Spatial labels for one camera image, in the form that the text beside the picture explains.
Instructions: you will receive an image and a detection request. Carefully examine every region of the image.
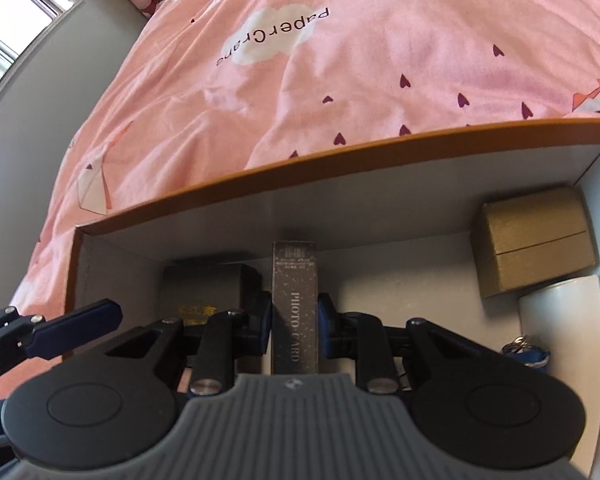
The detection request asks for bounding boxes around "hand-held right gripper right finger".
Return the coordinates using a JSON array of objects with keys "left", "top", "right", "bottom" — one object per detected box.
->
[{"left": 317, "top": 291, "right": 497, "bottom": 395}]

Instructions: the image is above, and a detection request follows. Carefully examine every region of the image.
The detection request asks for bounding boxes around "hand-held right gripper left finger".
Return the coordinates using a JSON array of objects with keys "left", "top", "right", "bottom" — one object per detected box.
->
[{"left": 104, "top": 289, "right": 275, "bottom": 395}]

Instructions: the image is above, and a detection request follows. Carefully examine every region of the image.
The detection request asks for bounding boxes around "brown glitter photo card box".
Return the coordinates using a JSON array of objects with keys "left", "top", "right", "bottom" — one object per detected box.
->
[{"left": 271, "top": 241, "right": 321, "bottom": 376}]

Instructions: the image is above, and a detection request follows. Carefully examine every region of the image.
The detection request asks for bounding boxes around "orange cardboard box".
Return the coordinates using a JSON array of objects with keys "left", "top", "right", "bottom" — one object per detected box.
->
[{"left": 62, "top": 117, "right": 600, "bottom": 480}]

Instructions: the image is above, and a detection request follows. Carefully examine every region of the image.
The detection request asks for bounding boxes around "brown plush bear blue outfit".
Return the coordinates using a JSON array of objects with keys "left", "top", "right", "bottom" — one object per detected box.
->
[{"left": 507, "top": 346, "right": 552, "bottom": 373}]

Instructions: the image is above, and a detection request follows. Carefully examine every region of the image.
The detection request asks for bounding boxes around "black box gold print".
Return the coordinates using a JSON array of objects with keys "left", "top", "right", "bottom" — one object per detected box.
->
[{"left": 161, "top": 263, "right": 264, "bottom": 330}]

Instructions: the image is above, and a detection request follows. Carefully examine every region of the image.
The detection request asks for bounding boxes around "metal keyring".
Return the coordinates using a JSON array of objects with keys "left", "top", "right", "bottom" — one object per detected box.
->
[{"left": 501, "top": 335, "right": 535, "bottom": 357}]

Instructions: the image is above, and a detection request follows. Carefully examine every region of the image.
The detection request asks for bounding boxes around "small gold gift box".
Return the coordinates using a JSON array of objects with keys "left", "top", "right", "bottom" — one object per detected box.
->
[{"left": 471, "top": 187, "right": 600, "bottom": 300}]

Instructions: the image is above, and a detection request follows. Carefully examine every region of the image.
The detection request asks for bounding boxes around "white cylinder tube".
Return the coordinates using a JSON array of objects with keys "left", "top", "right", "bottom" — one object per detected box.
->
[{"left": 517, "top": 275, "right": 600, "bottom": 386}]

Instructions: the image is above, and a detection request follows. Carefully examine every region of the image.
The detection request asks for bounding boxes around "window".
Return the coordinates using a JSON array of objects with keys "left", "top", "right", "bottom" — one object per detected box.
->
[{"left": 0, "top": 0, "right": 76, "bottom": 106}]

